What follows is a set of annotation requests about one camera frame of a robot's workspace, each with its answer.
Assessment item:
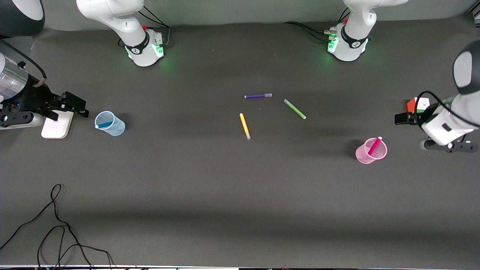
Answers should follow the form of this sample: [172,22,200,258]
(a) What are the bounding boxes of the translucent blue cup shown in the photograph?
[94,111,126,137]

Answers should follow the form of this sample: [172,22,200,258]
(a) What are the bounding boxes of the black right base cables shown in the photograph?
[137,6,171,48]

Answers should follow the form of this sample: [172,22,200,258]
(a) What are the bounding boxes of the green marker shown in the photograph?
[283,99,307,120]

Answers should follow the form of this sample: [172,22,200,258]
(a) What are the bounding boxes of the translucent pink cup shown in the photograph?
[355,138,388,165]

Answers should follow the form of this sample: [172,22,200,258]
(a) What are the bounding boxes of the pink marker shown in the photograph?
[367,136,383,156]

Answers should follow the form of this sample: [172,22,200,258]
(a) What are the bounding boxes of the white stand base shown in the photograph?
[41,111,74,140]

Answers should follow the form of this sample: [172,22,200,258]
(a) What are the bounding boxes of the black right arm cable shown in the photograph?
[0,39,47,80]

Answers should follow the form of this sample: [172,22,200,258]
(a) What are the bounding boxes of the colourful puzzle cube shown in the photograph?
[407,97,431,114]

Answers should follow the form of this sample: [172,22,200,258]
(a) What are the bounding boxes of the yellow marker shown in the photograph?
[239,112,251,140]

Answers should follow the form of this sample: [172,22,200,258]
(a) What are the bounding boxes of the thin black loose cable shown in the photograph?
[0,183,114,269]

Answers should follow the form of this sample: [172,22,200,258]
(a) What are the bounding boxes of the black base cables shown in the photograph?
[283,7,351,44]
[137,6,171,48]

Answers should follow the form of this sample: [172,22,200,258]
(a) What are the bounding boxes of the black left base cables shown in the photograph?
[283,7,351,44]

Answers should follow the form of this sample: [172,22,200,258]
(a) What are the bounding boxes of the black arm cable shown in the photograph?
[414,91,480,126]
[0,39,47,80]

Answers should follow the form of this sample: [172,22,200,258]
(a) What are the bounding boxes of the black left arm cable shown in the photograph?
[414,91,480,126]

